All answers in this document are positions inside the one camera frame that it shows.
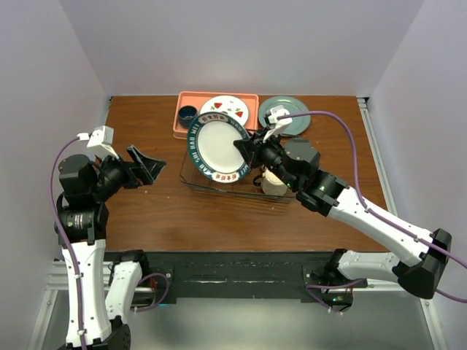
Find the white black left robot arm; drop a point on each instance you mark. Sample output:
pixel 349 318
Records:
pixel 98 317

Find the salmon pink plastic tray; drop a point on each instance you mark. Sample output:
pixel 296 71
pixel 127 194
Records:
pixel 198 98

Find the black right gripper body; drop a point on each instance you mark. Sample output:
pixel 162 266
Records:
pixel 271 155

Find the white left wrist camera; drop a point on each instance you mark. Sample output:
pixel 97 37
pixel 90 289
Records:
pixel 99 142

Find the black wire dish rack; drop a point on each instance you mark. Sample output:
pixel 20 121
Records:
pixel 248 187

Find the white plate dark patterned rim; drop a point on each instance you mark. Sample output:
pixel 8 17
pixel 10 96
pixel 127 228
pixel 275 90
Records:
pixel 210 146

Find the dark blue mug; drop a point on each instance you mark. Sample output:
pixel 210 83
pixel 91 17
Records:
pixel 186 114

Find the cream white mug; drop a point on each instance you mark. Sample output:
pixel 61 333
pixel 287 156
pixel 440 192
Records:
pixel 270 184

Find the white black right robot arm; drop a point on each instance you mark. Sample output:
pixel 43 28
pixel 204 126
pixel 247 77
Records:
pixel 415 259

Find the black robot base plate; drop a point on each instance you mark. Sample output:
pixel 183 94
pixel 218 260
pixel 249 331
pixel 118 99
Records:
pixel 244 275

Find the white watermelon pattern plate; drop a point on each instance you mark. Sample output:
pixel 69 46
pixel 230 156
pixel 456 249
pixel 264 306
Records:
pixel 229 105

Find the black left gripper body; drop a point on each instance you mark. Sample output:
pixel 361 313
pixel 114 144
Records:
pixel 115 174

